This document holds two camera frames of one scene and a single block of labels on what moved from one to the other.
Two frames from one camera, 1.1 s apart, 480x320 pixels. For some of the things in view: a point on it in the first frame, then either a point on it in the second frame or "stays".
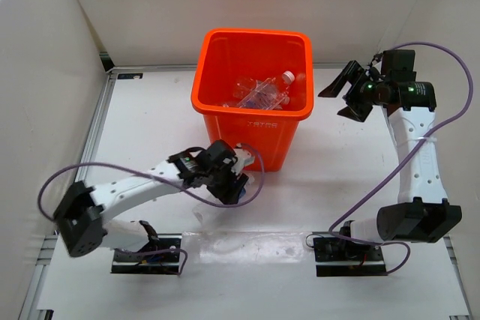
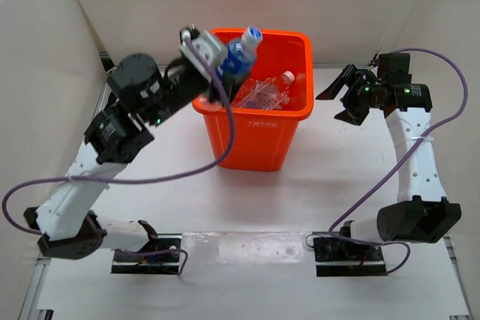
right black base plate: [337, 256] stays
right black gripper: [350, 72] stays
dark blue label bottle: [208, 217] → [241, 55]
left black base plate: [161, 255] stays
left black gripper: [229, 195] → [208, 81]
